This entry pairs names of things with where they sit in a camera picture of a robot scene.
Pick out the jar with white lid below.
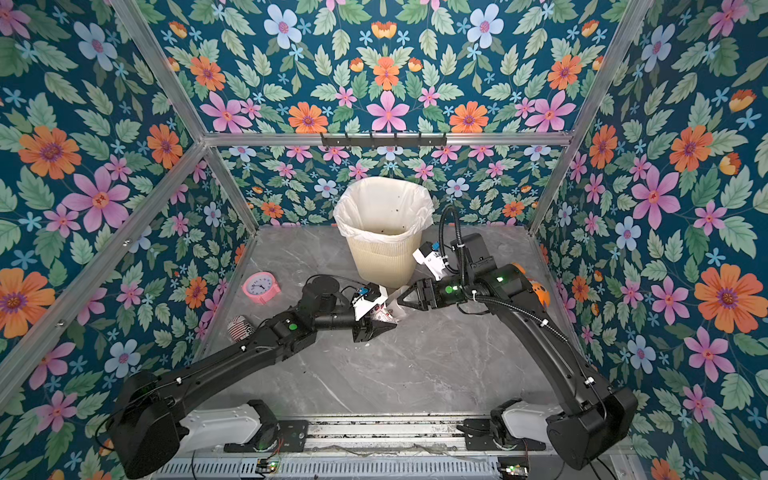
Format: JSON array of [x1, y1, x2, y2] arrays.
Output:
[[369, 286, 408, 324]]

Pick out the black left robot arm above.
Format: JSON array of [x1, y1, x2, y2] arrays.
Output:
[[104, 275, 396, 479]]

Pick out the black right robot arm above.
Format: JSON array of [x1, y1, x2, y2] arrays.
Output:
[[398, 234, 639, 470]]

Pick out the cream ribbed trash bin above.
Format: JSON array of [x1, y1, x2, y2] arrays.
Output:
[[347, 233, 422, 291]]

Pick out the white plastic bin liner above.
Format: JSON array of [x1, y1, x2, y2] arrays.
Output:
[[333, 177, 435, 244]]

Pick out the orange plush toy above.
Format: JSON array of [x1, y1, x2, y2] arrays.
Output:
[[512, 263, 551, 309]]

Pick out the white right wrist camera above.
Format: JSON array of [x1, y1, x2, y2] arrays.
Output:
[[412, 241, 449, 281]]

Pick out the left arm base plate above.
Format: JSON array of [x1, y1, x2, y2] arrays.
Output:
[[223, 420, 309, 454]]

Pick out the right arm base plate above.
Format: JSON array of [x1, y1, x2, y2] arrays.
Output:
[[456, 418, 507, 451]]

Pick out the black wall hook rail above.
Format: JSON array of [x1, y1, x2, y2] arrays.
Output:
[[320, 133, 448, 148]]

